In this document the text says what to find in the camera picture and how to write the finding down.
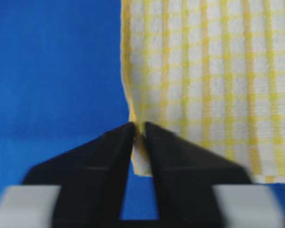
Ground blue table cloth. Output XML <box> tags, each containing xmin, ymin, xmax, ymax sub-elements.
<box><xmin>0</xmin><ymin>0</ymin><xmax>285</xmax><ymax>207</ymax></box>

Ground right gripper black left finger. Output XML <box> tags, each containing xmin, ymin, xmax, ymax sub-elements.
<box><xmin>22</xmin><ymin>122</ymin><xmax>135</xmax><ymax>228</ymax></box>

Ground yellow checked towel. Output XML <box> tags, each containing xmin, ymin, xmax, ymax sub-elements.
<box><xmin>121</xmin><ymin>0</ymin><xmax>285</xmax><ymax>183</ymax></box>

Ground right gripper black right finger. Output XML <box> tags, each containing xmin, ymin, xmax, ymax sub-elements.
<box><xmin>145</xmin><ymin>122</ymin><xmax>252</xmax><ymax>228</ymax></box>

